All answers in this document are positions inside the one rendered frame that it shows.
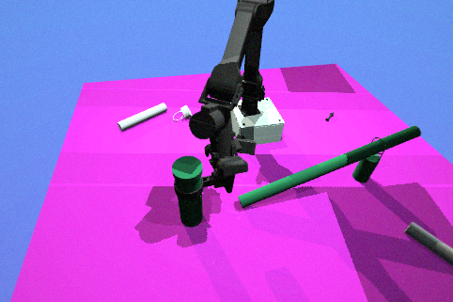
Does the white cylindrical tube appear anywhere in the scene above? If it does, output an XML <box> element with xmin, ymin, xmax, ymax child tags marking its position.
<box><xmin>117</xmin><ymin>103</ymin><xmax>167</xmax><ymax>131</ymax></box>

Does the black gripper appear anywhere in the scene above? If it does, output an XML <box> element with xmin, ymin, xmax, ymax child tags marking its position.
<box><xmin>204</xmin><ymin>128</ymin><xmax>248</xmax><ymax>194</ymax></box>

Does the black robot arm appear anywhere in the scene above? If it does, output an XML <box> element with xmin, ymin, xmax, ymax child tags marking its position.
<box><xmin>189</xmin><ymin>0</ymin><xmax>274</xmax><ymax>156</ymax></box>

